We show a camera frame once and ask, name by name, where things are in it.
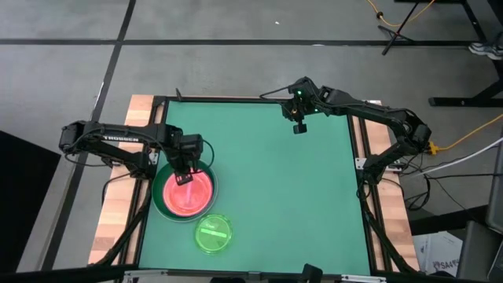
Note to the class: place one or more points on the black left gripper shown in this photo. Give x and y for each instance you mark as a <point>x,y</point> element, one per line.
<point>186,160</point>

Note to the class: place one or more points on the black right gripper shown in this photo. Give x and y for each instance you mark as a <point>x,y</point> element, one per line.
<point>299,110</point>

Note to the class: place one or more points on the small translucent orange plate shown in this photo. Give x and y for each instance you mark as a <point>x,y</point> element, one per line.
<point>192,200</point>

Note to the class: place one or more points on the opaque pink plastic plate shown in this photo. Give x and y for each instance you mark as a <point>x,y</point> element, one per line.
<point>204,210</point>

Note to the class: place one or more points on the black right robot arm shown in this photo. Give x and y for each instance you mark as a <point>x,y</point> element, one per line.
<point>377,114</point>

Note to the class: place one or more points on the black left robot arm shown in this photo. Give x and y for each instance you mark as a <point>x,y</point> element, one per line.
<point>118,138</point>

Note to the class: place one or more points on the large dark green plate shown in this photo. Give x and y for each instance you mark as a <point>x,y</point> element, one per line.
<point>156,192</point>

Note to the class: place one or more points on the small translucent green plate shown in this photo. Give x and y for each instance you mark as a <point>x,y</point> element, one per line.
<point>213,234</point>

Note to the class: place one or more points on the green table mat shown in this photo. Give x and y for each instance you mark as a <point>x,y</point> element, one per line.
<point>275,188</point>

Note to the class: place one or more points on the black tripod stand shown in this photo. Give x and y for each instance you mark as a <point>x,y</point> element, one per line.
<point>394,34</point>

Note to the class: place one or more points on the black angular object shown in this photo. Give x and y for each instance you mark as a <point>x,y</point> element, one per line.
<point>312,275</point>

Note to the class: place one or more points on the black rig beam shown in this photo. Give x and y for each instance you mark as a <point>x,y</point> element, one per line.
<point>59,275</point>

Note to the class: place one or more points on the black panel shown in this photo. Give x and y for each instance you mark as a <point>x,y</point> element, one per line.
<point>23,196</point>

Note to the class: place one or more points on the black floor beam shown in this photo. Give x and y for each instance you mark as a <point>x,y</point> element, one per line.
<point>448,220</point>

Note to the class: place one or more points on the white cardboard box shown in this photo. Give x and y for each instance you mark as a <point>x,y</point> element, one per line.
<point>440,251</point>

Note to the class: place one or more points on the person's shoe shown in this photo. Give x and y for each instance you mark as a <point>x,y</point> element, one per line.
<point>496,53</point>
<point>479,48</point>

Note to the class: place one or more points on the grey chair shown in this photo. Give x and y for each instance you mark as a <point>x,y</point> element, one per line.
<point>475,251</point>

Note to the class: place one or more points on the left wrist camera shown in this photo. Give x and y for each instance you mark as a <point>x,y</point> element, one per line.
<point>192,143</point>

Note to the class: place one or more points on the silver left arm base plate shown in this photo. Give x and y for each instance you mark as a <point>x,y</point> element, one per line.
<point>153,158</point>

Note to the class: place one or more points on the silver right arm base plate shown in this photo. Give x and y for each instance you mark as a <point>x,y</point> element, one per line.
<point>360,163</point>

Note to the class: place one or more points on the black table frame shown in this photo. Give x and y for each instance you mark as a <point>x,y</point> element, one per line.
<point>236,100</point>

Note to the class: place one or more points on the black frame clamp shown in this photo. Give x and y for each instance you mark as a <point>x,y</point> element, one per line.
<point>179,95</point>

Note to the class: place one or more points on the silver aluminium rail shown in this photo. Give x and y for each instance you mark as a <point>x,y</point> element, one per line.
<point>353,278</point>

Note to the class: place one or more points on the black desk frame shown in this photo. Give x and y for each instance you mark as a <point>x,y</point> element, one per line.
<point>463,101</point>

